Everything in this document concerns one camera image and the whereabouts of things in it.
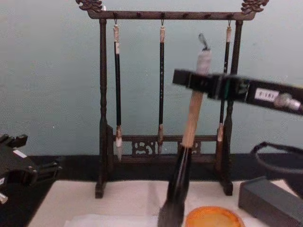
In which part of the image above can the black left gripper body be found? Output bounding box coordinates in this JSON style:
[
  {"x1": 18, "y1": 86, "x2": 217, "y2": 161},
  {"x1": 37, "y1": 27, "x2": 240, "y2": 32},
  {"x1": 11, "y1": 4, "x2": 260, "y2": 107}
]
[{"x1": 0, "y1": 146, "x2": 39, "y2": 190}]

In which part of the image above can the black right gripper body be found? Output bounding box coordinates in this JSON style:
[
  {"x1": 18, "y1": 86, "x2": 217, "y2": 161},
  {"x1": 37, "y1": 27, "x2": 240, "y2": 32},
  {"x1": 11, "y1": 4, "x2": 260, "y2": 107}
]
[{"x1": 245, "y1": 79, "x2": 303, "y2": 117}]

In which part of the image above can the large bamboo brush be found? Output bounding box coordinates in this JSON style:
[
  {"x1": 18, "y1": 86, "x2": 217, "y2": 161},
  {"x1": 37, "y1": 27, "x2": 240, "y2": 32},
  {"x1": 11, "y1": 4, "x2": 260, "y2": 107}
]
[{"x1": 157, "y1": 33, "x2": 213, "y2": 227}]

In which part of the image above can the black brush with brown tuft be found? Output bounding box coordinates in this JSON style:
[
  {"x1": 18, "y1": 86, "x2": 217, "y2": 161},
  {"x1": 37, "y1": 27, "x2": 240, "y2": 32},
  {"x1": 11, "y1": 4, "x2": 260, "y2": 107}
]
[{"x1": 157, "y1": 26, "x2": 167, "y2": 154}]

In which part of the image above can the black table cloth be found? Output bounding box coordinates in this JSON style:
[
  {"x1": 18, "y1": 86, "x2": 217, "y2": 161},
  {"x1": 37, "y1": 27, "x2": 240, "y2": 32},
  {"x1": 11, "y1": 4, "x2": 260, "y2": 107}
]
[{"x1": 0, "y1": 153, "x2": 303, "y2": 227}]

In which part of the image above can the thin black brush, dark tuft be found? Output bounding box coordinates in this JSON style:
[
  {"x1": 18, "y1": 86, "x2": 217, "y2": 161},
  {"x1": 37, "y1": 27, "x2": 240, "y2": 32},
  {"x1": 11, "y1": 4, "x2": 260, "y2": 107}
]
[{"x1": 215, "y1": 26, "x2": 233, "y2": 143}]

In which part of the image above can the black brush with white tuft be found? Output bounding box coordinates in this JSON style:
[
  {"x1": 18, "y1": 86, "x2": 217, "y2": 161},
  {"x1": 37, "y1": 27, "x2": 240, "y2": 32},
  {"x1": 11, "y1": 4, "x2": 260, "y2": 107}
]
[{"x1": 112, "y1": 25, "x2": 124, "y2": 162}]

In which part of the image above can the white paper sheet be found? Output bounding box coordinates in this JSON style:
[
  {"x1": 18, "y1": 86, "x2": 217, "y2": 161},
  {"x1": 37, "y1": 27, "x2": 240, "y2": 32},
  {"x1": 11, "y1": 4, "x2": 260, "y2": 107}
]
[{"x1": 63, "y1": 213, "x2": 162, "y2": 227}]

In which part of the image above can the dark wooden brush rack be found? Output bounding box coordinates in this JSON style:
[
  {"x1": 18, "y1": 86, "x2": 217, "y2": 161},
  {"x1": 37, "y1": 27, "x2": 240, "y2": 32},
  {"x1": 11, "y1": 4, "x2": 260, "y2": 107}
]
[{"x1": 75, "y1": 0, "x2": 270, "y2": 199}]

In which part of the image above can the white felt mat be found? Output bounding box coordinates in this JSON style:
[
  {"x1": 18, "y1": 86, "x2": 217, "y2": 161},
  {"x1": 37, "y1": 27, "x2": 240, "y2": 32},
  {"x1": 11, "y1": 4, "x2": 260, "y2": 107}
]
[{"x1": 27, "y1": 179, "x2": 299, "y2": 227}]

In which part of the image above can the dark grey rectangular box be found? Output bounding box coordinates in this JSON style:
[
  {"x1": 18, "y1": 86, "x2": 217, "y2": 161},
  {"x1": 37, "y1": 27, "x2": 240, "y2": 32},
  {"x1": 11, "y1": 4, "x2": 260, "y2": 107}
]
[{"x1": 238, "y1": 176, "x2": 303, "y2": 227}]

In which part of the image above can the round orange dish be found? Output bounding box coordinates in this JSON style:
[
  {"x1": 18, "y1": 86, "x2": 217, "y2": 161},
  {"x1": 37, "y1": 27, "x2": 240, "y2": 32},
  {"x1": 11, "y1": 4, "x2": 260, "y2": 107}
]
[{"x1": 184, "y1": 205, "x2": 245, "y2": 227}]

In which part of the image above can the black looped strap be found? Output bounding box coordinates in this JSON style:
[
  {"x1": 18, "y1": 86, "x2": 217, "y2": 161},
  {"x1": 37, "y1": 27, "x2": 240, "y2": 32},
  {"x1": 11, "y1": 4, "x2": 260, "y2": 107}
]
[{"x1": 250, "y1": 141, "x2": 303, "y2": 190}]

